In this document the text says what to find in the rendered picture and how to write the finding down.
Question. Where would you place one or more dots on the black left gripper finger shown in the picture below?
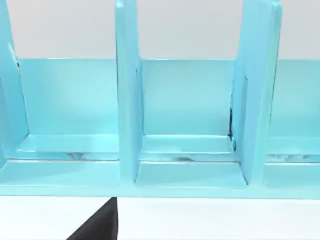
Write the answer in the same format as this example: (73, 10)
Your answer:
(105, 222)

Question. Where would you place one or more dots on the light blue rack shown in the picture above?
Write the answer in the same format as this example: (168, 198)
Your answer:
(185, 100)

